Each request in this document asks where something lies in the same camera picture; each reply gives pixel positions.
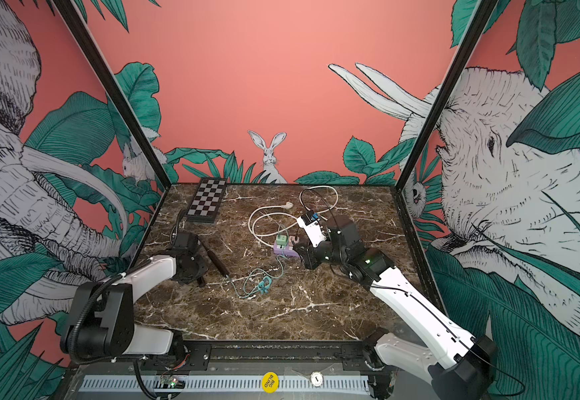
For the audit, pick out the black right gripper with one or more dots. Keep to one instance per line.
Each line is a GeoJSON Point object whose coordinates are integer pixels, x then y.
{"type": "Point", "coordinates": [309, 257]}

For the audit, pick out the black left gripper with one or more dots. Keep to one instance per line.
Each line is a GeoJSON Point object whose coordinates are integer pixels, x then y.
{"type": "Point", "coordinates": [204, 266]}

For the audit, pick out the green charger plug adapter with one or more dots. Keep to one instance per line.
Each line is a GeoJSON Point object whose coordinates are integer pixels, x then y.
{"type": "Point", "coordinates": [282, 240]}

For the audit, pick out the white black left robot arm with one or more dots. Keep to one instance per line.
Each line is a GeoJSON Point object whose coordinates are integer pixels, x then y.
{"type": "Point", "coordinates": [101, 322]}

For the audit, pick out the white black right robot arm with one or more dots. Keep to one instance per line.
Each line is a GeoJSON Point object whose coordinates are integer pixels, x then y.
{"type": "Point", "coordinates": [455, 363]}

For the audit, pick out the purple power strip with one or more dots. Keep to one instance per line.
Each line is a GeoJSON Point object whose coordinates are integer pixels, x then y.
{"type": "Point", "coordinates": [285, 251]}

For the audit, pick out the black white checkerboard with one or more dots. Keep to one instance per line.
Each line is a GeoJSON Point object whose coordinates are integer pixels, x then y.
{"type": "Point", "coordinates": [204, 207]}

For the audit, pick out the yellow round sticker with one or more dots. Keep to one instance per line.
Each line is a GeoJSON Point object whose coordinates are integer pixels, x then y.
{"type": "Point", "coordinates": [270, 382]}

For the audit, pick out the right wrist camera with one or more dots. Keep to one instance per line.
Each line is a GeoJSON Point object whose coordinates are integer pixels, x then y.
{"type": "Point", "coordinates": [310, 223]}

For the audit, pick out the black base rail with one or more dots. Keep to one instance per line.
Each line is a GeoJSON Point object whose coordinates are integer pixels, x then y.
{"type": "Point", "coordinates": [353, 355]}

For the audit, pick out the white slotted rail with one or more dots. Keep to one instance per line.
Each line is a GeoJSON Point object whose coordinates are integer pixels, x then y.
{"type": "Point", "coordinates": [223, 383]}

